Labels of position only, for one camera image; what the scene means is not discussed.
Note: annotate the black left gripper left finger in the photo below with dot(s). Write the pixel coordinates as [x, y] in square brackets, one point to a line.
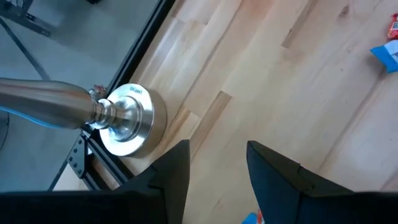
[168, 180]

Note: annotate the blue white Hershey's bar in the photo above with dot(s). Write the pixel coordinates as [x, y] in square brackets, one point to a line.
[385, 57]
[250, 219]

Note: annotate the small pink white candy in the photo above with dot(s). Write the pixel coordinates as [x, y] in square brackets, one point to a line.
[393, 26]

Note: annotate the white shade silver table lamp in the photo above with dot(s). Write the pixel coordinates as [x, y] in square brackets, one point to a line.
[130, 118]

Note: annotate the dark grey metal bar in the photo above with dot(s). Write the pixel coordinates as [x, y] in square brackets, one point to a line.
[25, 20]

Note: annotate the orange Reese's pack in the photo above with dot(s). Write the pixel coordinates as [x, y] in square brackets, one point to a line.
[260, 217]

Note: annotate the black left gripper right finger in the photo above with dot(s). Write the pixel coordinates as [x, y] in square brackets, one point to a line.
[280, 186]

